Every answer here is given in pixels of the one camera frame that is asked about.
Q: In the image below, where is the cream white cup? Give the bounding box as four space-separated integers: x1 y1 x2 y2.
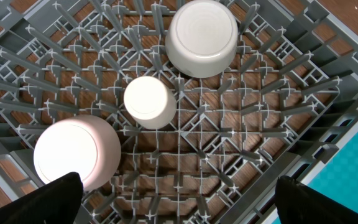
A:
124 76 177 129

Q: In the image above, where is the teal plastic serving tray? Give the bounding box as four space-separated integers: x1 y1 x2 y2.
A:
272 114 358 224

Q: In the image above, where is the grey white small bowl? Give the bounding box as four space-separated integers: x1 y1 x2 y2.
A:
165 0 238 78

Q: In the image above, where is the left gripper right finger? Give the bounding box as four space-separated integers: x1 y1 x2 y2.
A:
275 175 358 224

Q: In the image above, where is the pink shallow bowl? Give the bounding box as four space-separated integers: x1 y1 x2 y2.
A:
34 115 121 191

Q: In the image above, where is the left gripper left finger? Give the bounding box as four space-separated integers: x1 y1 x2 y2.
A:
0 172 83 224

